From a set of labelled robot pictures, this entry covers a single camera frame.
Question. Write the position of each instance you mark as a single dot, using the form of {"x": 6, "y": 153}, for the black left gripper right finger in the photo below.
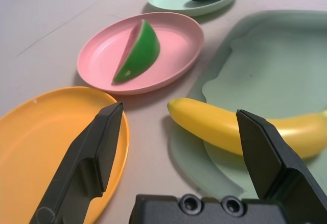
{"x": 276, "y": 168}

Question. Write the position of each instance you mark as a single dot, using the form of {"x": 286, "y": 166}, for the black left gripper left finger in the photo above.
{"x": 84, "y": 162}

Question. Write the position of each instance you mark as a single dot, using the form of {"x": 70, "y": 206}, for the yellow toy banana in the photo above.
{"x": 209, "y": 122}

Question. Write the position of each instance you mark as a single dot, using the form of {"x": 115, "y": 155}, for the toy watermelon slice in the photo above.
{"x": 140, "y": 53}

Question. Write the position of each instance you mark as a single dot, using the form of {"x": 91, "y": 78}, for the yellow plastic plate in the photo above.
{"x": 38, "y": 137}

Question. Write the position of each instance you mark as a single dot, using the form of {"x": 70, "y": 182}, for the green cutting board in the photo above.
{"x": 276, "y": 68}

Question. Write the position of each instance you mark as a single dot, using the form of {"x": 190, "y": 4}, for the pink plastic plate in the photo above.
{"x": 176, "y": 45}

